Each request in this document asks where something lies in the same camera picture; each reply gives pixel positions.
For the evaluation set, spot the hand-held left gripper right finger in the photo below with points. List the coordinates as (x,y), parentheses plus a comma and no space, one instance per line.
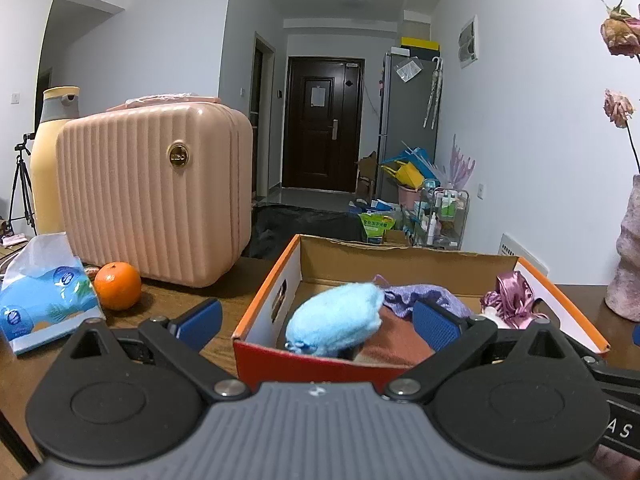
(435,322)

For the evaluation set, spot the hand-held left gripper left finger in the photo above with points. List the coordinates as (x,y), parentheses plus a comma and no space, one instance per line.
(200,317)

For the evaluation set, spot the purple fluffy cloth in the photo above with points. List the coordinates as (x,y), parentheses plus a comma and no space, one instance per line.
(400,300)

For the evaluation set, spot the brown towel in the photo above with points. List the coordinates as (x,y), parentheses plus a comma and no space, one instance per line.
(395,342)

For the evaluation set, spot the white soft item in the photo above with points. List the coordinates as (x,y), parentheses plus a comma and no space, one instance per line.
(492,315)

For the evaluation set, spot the orange-edged cardboard box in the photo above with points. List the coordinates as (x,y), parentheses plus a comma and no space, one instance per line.
(260,360)

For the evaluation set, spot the pink satin scrunchie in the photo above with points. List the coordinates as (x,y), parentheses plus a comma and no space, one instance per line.
(512,295)

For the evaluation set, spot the light blue plush item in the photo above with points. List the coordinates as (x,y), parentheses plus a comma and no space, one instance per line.
(332,317)

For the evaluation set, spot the pink textured vase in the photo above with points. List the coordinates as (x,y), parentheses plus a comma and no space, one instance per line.
(627,270)

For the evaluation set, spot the orange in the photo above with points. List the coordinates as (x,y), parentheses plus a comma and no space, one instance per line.
(118,286)

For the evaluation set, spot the green printed bag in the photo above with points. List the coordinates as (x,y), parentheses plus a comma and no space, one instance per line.
(376,230)

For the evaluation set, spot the white leaning board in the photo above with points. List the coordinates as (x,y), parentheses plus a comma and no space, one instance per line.
(520,252)

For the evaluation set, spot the pink ribbed suitcase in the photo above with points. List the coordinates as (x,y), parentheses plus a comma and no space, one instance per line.
(150,200)

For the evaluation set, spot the pink bucket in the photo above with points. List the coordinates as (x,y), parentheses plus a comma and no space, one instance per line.
(410,196)

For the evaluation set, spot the black floor bag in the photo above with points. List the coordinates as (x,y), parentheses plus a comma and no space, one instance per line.
(305,222)

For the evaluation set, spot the yellow bag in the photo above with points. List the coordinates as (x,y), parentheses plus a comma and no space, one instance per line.
(407,175)

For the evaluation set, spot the blue tissue pack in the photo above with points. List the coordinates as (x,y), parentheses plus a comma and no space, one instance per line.
(45,300)

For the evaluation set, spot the brown cardboard box by door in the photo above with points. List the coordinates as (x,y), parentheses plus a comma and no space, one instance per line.
(366,175)

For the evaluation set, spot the blue bag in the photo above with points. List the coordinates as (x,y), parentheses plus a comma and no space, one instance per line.
(425,157)

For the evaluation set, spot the dark brown entrance door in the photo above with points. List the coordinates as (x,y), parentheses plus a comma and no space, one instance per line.
(305,150)

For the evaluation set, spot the grey refrigerator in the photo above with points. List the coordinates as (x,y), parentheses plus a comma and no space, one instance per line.
(405,120)

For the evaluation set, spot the grey side door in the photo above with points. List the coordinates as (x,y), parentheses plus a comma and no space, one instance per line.
(261,120)

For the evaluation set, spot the yellow water bottle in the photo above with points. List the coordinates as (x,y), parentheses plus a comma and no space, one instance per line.
(47,175)

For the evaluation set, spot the black tripod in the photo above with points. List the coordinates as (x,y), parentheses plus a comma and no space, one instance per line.
(21,180)

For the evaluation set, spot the folded pale umbrella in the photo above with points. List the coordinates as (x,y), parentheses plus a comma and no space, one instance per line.
(434,90)

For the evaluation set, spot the paper notice on door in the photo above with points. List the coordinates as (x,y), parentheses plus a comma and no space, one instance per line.
(317,96)

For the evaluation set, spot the clear plastic pouch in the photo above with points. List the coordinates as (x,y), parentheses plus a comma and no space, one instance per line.
(407,69)

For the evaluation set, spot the yellow and black box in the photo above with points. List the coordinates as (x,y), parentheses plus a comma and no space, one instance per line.
(421,46)

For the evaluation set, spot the bunch of dried pink roses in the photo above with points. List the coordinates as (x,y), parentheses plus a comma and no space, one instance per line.
(620,35)

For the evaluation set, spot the white wall socket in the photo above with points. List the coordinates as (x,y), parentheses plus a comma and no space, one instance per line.
(481,191)

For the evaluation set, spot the purple wall decoration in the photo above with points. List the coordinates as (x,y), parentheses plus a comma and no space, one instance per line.
(462,162)

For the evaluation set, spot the white wall electrical panel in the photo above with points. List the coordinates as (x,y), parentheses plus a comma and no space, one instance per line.
(469,42)

